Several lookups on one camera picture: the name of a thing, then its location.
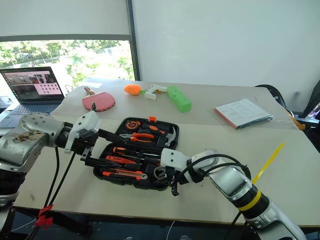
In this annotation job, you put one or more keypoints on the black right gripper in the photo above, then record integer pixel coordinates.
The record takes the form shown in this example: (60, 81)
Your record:
(170, 172)

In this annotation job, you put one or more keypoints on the red table tennis paddle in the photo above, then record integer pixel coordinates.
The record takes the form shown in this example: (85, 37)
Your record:
(100, 101)

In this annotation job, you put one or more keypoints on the black chair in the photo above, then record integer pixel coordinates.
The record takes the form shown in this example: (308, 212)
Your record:
(275, 91)

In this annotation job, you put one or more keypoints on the green plastic block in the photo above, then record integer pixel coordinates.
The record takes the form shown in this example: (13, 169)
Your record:
(180, 100)

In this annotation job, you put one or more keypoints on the orange black tape measure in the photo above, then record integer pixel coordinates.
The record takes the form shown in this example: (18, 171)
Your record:
(132, 125)

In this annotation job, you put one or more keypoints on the black bag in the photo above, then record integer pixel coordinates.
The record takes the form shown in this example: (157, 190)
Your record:
(313, 100)

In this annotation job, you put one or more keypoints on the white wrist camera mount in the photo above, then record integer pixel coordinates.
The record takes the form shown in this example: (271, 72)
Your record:
(172, 157)
(85, 122)

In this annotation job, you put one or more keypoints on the black plastic tool case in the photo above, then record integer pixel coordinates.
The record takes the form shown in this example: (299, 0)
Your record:
(117, 182)

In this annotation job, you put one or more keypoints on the white roller blind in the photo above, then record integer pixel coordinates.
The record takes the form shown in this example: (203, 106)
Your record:
(62, 15)

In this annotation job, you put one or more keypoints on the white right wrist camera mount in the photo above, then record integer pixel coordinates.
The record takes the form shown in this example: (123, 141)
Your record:
(172, 157)

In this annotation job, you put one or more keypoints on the white plastic toy piece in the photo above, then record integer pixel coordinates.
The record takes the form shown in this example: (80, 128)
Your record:
(151, 95)

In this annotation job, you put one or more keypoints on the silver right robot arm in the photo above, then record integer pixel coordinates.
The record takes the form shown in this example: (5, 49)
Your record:
(232, 180)

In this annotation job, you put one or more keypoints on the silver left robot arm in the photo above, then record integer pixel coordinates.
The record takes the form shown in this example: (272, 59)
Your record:
(25, 150)

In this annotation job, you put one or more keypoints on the dark open laptop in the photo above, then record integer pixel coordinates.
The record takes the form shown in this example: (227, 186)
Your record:
(32, 82)

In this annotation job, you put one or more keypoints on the orange toy carrot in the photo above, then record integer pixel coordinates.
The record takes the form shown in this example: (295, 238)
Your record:
(132, 89)

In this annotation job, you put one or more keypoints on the black table frame bar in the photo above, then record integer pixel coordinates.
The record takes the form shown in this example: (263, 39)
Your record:
(70, 222)

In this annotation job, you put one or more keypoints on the booklet in plastic sleeve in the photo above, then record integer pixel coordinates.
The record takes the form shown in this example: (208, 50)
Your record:
(240, 112)

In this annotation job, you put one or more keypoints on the red tape wrap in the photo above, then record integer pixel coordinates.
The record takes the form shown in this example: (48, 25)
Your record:
(43, 220)

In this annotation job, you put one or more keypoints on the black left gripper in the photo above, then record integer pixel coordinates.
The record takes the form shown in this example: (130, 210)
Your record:
(85, 143)

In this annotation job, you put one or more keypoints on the dark window frame post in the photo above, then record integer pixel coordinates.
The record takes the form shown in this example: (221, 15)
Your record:
(133, 37)

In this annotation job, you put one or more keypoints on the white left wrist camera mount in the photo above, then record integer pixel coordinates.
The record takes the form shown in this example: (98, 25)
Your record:
(85, 122)

